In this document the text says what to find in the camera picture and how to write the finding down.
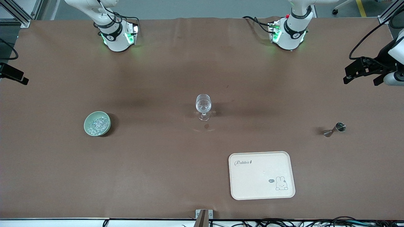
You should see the steel double jigger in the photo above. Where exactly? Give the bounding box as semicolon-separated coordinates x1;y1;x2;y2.
323;122;347;137

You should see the clear ice cube pile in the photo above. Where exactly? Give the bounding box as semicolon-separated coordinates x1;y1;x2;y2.
88;116;109;134

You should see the clear wine glass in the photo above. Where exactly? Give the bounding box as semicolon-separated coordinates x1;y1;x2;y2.
195;94;212;121

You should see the office chair base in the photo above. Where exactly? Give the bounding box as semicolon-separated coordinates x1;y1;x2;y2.
331;0;354;15

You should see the pale green bowl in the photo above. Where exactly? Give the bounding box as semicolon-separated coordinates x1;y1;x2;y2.
84;111;111;137

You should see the brown table mat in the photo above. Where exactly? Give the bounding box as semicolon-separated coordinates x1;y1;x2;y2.
0;16;404;220

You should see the cream rabbit print tray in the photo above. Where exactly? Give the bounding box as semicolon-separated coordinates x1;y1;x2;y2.
229;151;296;201

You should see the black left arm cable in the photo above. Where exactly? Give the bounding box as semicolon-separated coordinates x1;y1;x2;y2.
348;0;404;60

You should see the aluminium frame profile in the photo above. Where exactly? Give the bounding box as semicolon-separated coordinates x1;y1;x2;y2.
378;0;404;25
0;0;43;28

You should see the black left base cable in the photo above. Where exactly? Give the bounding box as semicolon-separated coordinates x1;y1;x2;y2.
242;16;275;34

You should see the black base cable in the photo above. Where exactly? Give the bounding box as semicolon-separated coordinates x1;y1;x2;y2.
242;16;275;34
95;0;140;27

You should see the black right base cable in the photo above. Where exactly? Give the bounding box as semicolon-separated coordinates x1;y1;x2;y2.
95;0;140;27

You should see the black cable bundle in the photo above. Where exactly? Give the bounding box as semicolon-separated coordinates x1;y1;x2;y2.
181;216;404;227

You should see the silver mount bracket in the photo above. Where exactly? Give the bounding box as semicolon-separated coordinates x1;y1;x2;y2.
195;209;214;219

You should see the dark mount post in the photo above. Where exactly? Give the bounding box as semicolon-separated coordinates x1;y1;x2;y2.
196;210;209;227

